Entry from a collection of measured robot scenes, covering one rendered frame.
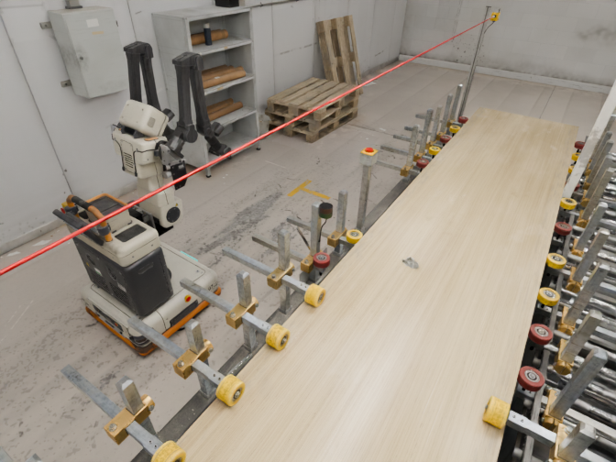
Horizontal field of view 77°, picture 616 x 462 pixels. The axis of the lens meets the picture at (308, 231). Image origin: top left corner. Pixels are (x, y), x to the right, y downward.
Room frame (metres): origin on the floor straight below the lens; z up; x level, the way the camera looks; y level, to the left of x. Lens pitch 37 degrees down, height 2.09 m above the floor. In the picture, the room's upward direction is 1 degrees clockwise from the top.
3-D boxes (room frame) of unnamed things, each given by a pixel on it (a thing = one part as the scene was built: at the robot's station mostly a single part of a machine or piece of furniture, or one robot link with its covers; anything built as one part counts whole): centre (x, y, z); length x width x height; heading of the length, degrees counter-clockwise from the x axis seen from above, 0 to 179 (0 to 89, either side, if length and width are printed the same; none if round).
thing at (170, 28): (4.22, 1.04, 0.78); 0.90 x 0.45 x 1.55; 147
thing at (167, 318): (1.85, 1.04, 0.16); 0.67 x 0.64 x 0.25; 146
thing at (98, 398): (0.60, 0.57, 0.95); 0.50 x 0.04 x 0.04; 57
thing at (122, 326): (1.57, 1.21, 0.23); 0.41 x 0.02 x 0.08; 56
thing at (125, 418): (0.58, 0.51, 0.95); 0.14 x 0.06 x 0.05; 147
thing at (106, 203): (1.75, 1.11, 0.87); 0.23 x 0.15 x 0.11; 56
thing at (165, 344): (0.81, 0.44, 0.95); 0.50 x 0.04 x 0.04; 57
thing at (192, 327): (0.81, 0.37, 0.87); 0.04 x 0.04 x 0.48; 57
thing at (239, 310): (1.01, 0.24, 0.95); 0.14 x 0.06 x 0.05; 147
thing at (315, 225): (1.45, -0.04, 0.93); 0.04 x 0.04 x 0.48; 57
